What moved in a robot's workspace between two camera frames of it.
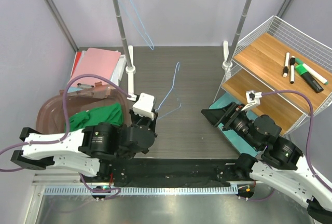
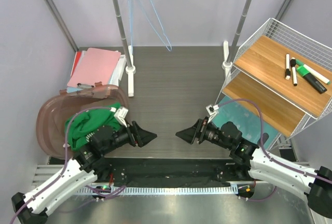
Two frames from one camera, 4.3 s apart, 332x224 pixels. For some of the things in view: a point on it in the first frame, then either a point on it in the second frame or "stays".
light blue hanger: x=157 y=110 -> x=170 y=49
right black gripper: x=215 y=115 -> x=197 y=130
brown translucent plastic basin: x=80 y=98 stays
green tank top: x=110 y=113 stays
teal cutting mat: x=243 y=148 -> x=245 y=115
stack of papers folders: x=94 y=60 stays
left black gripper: x=151 y=123 -> x=137 y=136
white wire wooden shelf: x=288 y=66 stays
